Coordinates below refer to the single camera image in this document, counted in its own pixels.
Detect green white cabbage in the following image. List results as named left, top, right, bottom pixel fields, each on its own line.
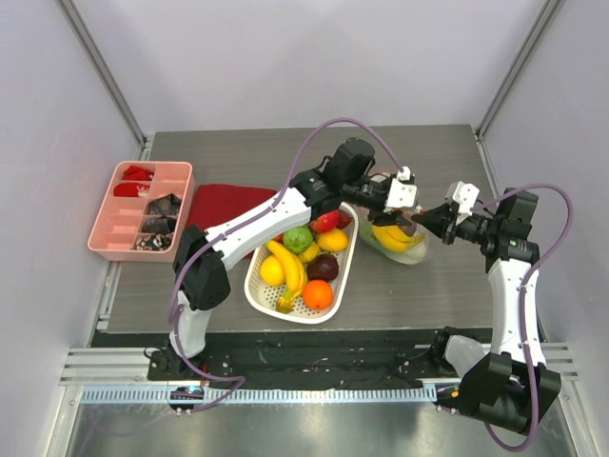
left=359, top=221, right=429, bottom=266

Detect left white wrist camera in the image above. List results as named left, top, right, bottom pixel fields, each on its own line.
left=385, top=167, right=419, bottom=211

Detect red folded cloth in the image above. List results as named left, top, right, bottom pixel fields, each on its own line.
left=184, top=184, right=277, bottom=233

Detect small yellow banana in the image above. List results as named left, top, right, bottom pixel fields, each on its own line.
left=298, top=242, right=321, bottom=264

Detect yellow lemon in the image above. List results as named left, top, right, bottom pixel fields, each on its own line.
left=259, top=255, right=285, bottom=287
left=316, top=228, right=349, bottom=252

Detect red apple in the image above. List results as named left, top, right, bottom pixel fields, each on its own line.
left=309, top=210, right=340, bottom=233

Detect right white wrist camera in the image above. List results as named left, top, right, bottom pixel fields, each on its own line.
left=445, top=181, right=480, bottom=226

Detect yellow banana bunch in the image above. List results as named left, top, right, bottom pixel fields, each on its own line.
left=372, top=226, right=425, bottom=252

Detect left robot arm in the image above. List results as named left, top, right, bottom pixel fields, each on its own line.
left=168, top=138, right=418, bottom=380

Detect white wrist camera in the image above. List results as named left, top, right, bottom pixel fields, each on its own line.
left=445, top=181, right=480, bottom=226
left=385, top=167, right=419, bottom=211

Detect dark wrapped items in tray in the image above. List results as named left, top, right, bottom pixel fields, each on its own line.
left=133, top=193, right=182, bottom=252

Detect dark purple fig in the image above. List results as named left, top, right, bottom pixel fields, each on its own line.
left=399, top=223, right=418, bottom=237

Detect small green cabbage ball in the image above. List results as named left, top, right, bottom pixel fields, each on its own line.
left=283, top=226, right=314, bottom=254

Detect white perforated fruit basket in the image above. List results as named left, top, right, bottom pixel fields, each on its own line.
left=245, top=204, right=359, bottom=325

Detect clear zip top bag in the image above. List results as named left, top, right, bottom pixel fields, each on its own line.
left=357, top=170, right=430, bottom=266

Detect dark red mangosteen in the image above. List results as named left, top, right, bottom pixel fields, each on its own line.
left=306, top=253, right=340, bottom=282

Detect pink compartment tray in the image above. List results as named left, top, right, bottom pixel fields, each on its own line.
left=88, top=161, right=195, bottom=263

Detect red items in tray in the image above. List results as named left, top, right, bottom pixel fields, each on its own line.
left=113, top=165, right=154, bottom=198

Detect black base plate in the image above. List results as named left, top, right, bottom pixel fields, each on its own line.
left=89, top=328, right=496, bottom=389

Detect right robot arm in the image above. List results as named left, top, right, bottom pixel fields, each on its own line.
left=413, top=182, right=560, bottom=437

